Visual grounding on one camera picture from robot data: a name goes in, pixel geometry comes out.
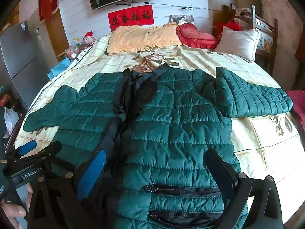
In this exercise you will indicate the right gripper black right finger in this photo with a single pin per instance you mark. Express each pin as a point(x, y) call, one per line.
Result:
point(265, 211)

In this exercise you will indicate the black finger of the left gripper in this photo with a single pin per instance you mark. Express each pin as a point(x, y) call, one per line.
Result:
point(49, 151)

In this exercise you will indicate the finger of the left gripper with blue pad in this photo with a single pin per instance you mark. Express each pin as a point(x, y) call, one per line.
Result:
point(26, 148)

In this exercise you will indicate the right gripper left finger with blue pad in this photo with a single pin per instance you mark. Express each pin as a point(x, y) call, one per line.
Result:
point(56, 201)

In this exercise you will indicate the dark green quilted jacket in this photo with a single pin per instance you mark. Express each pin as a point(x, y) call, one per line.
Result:
point(155, 129)

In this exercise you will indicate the person's left hand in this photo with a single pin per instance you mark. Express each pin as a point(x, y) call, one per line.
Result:
point(14, 211)

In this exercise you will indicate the white plastic bag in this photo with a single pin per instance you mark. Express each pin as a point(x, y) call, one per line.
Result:
point(11, 118)

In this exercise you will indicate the floral cream bed sheet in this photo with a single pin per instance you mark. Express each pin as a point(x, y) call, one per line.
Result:
point(263, 145)

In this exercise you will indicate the blue paper bag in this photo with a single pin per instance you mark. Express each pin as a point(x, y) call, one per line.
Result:
point(59, 68)

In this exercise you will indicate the grey refrigerator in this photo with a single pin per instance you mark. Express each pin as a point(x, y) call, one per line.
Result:
point(22, 65)

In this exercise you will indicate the clear bag of items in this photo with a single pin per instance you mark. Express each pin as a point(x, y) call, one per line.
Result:
point(74, 49)

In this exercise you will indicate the pink pig plush toy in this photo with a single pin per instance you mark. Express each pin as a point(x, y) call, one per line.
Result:
point(89, 39)

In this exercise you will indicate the magenta blanket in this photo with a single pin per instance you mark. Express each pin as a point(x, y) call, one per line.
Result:
point(298, 109)

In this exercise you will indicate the yellow ruffled pillow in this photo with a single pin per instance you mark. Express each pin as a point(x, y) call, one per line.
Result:
point(136, 39)

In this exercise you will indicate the red banner with characters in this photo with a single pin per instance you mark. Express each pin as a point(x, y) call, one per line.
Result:
point(140, 15)

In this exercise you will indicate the red ruffled cushion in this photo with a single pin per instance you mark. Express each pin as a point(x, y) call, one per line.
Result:
point(191, 37)

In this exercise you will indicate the white pillow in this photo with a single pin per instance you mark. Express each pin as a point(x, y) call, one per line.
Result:
point(239, 43)

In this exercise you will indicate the framed photo on bed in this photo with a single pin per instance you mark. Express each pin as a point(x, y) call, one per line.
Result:
point(182, 19)

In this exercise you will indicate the wooden chair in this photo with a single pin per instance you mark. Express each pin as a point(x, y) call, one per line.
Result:
point(268, 34)

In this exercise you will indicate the red hanging wall pennant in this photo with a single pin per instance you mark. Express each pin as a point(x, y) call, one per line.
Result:
point(46, 9)

